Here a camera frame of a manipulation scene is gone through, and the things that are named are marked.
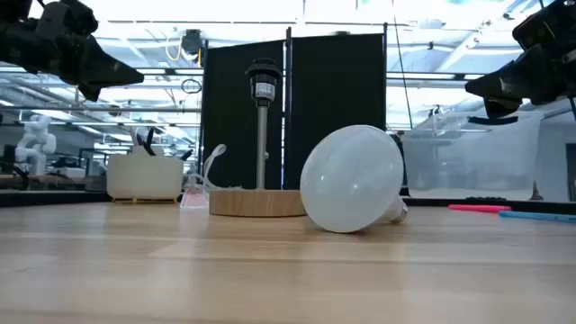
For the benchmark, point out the clear plastic storage bin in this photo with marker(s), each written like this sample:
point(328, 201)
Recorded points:
point(472, 157)

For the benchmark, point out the white lightbulb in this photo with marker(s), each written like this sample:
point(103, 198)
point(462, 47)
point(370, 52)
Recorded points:
point(351, 180)

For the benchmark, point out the pink pen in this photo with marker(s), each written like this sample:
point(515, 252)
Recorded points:
point(477, 208)

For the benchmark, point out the white robot figure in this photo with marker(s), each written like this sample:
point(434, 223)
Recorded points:
point(36, 139)

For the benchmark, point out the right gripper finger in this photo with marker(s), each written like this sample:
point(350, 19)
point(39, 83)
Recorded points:
point(501, 108)
point(513, 83)

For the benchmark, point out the black hanging ceiling device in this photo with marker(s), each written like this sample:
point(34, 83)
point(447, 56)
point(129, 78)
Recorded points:
point(192, 42)

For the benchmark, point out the black aluminium table frame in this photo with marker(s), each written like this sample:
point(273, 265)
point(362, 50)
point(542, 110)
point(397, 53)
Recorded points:
point(45, 198)

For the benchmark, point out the white round pen cup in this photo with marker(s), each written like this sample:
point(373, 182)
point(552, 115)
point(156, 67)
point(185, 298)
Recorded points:
point(144, 177)

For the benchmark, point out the blue pen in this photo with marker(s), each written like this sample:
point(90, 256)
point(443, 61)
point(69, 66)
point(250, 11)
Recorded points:
point(540, 217)

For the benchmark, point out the wooden base table lamp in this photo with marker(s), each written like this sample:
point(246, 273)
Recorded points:
point(256, 202)

